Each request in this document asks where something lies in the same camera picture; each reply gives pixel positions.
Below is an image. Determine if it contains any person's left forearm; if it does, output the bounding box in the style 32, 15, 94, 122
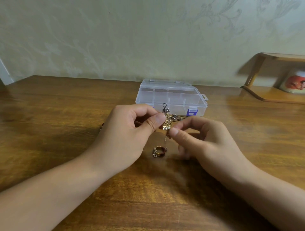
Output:
0, 151, 112, 231

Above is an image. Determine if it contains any clear plastic organizer box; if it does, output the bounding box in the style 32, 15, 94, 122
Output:
135, 79, 209, 117

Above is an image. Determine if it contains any person's left hand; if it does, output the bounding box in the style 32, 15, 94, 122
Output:
83, 104, 167, 179

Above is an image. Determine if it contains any person's right hand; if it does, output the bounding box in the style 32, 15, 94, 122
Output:
168, 116, 259, 187

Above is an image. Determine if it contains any white printed mug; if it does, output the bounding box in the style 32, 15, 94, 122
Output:
279, 69, 305, 94

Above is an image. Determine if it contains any wooden shelf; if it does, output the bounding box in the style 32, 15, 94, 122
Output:
242, 53, 305, 105

